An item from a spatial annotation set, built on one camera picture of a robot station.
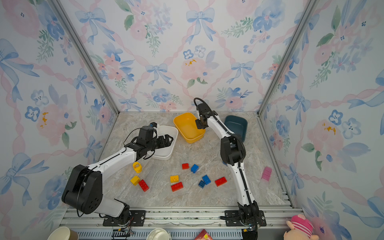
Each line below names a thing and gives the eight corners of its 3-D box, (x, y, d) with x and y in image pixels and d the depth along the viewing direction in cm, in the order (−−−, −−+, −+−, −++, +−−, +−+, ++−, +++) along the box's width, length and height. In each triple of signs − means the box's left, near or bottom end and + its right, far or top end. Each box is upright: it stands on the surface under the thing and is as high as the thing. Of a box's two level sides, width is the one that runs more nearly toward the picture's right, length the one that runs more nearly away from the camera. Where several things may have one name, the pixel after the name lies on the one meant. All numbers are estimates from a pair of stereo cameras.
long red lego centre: (172, 192, 84) (172, 191, 82) (171, 186, 86) (170, 185, 84) (183, 188, 86) (183, 186, 84) (181, 182, 88) (181, 181, 86)
